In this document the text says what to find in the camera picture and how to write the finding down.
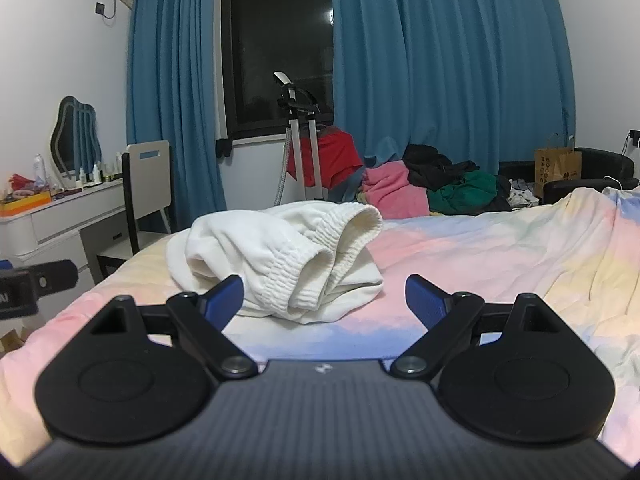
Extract orange box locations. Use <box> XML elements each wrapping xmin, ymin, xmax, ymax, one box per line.
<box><xmin>0</xmin><ymin>191</ymin><xmax>54</xmax><ymax>212</ymax></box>

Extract grey and black chair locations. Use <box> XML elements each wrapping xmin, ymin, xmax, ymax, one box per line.
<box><xmin>80</xmin><ymin>140</ymin><xmax>174</xmax><ymax>286</ymax></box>

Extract black armchair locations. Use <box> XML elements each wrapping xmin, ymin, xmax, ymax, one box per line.
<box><xmin>542</xmin><ymin>147</ymin><xmax>640</xmax><ymax>206</ymax></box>

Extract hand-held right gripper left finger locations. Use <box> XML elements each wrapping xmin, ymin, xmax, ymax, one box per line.
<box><xmin>90</xmin><ymin>274</ymin><xmax>259</xmax><ymax>380</ymax></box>

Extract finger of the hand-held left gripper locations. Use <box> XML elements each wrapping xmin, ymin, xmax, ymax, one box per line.
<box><xmin>30</xmin><ymin>259</ymin><xmax>80</xmax><ymax>295</ymax></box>

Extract green cloth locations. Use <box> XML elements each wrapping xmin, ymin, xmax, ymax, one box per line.
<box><xmin>427</xmin><ymin>170</ymin><xmax>499</xmax><ymax>216</ymax></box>

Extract white patterned cloth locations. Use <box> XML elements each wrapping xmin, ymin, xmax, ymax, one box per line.
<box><xmin>506</xmin><ymin>177</ymin><xmax>542</xmax><ymax>209</ymax></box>

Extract red cloth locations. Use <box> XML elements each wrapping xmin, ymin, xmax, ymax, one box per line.
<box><xmin>287</xmin><ymin>130</ymin><xmax>364</xmax><ymax>189</ymax></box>

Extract wavy-edged mirror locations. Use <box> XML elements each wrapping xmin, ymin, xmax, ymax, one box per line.
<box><xmin>48</xmin><ymin>96</ymin><xmax>103</xmax><ymax>181</ymax></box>

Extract pastel tie-dye bed sheet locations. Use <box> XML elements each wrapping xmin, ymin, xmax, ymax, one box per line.
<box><xmin>0</xmin><ymin>185</ymin><xmax>640</xmax><ymax>466</ymax></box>

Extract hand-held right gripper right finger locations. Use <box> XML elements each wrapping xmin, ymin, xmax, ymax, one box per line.
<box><xmin>390</xmin><ymin>274</ymin><xmax>564</xmax><ymax>380</ymax></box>

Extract brown paper bag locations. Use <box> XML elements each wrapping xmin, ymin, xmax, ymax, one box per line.
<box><xmin>534</xmin><ymin>132</ymin><xmax>583</xmax><ymax>199</ymax></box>

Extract row of small bottles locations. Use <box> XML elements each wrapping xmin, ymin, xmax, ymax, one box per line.
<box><xmin>77</xmin><ymin>151</ymin><xmax>124</xmax><ymax>186</ymax></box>

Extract garment steamer stand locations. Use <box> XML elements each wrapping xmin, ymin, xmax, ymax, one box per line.
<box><xmin>272</xmin><ymin>71</ymin><xmax>327</xmax><ymax>207</ymax></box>

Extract pink cloth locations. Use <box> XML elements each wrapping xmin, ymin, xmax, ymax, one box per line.
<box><xmin>359</xmin><ymin>162</ymin><xmax>432</xmax><ymax>219</ymax></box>

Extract white pants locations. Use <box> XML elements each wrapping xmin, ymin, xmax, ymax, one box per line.
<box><xmin>166</xmin><ymin>200</ymin><xmax>385</xmax><ymax>325</ymax></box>

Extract dark window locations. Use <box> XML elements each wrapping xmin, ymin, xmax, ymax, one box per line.
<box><xmin>220</xmin><ymin>0</ymin><xmax>336</xmax><ymax>142</ymax></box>

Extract cardboard box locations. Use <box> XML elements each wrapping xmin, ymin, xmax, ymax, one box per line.
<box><xmin>0</xmin><ymin>326</ymin><xmax>32</xmax><ymax>357</ymax></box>

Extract blue curtain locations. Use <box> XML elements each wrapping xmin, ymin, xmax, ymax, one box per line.
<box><xmin>327</xmin><ymin>0</ymin><xmax>577</xmax><ymax>175</ymax></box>
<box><xmin>125</xmin><ymin>0</ymin><xmax>229</xmax><ymax>235</ymax></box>

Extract white dressing table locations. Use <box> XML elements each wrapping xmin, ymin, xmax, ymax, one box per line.
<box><xmin>0</xmin><ymin>179</ymin><xmax>127</xmax><ymax>288</ymax></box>

